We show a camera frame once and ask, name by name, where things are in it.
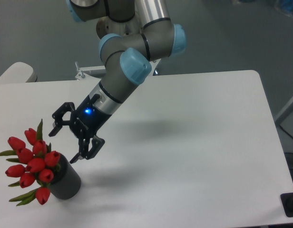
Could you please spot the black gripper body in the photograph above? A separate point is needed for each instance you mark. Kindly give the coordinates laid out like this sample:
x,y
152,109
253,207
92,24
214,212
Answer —
x,y
87,119

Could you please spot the red tulip bouquet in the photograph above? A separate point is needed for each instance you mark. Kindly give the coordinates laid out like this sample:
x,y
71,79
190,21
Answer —
x,y
37,165

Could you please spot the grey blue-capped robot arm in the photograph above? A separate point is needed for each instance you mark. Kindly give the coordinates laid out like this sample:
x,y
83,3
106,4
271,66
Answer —
x,y
142,32

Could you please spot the dark grey ribbed vase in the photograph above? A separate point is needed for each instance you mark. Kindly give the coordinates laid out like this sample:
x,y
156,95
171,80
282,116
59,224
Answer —
x,y
66,183

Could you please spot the white chair armrest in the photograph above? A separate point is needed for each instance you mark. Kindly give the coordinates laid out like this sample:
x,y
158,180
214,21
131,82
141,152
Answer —
x,y
19,72

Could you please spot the blue plastic bag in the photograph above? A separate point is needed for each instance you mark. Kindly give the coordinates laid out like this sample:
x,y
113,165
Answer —
x,y
285,7

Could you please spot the black cable grommet box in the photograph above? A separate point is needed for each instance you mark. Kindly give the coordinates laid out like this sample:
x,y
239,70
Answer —
x,y
287,202

